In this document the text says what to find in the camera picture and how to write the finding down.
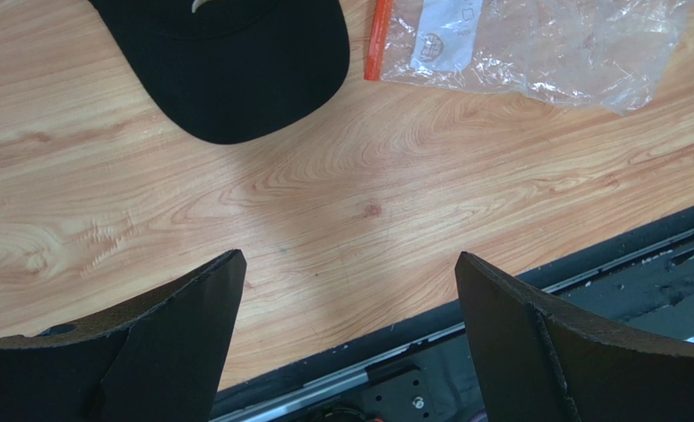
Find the black baseball cap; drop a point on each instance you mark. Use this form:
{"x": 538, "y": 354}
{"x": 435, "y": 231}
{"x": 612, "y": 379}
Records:
{"x": 228, "y": 72}

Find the clear zip top bag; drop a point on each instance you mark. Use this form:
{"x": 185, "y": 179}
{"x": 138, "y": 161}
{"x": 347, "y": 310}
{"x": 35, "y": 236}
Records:
{"x": 579, "y": 54}

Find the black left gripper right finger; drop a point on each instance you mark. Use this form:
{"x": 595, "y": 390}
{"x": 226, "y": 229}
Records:
{"x": 540, "y": 358}

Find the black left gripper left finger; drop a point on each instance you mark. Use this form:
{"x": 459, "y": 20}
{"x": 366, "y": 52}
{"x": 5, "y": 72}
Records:
{"x": 156, "y": 357}

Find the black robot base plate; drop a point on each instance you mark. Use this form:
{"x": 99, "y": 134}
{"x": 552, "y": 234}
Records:
{"x": 421, "y": 369}

